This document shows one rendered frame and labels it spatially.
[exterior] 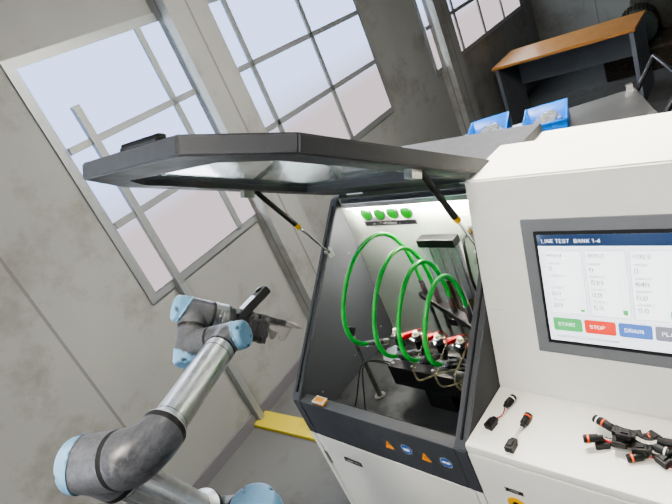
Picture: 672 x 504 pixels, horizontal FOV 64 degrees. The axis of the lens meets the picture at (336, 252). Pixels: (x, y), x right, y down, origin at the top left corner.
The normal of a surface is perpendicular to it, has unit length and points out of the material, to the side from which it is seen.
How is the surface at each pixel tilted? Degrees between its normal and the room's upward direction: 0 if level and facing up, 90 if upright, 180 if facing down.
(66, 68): 90
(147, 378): 90
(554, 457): 0
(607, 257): 76
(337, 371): 90
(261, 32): 90
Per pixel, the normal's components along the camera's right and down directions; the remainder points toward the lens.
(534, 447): -0.38, -0.84
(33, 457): 0.76, -0.05
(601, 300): -0.67, 0.33
